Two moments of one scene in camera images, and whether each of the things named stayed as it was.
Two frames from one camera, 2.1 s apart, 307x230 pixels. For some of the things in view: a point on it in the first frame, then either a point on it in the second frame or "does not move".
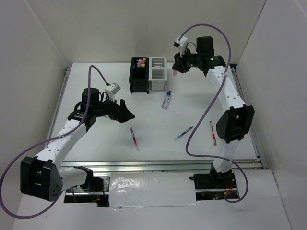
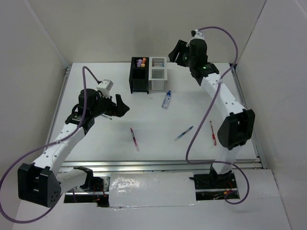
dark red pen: (134, 139) does not move
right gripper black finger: (178, 65) → (174, 53)
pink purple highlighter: (140, 61) does not move
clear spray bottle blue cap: (166, 100) does not move
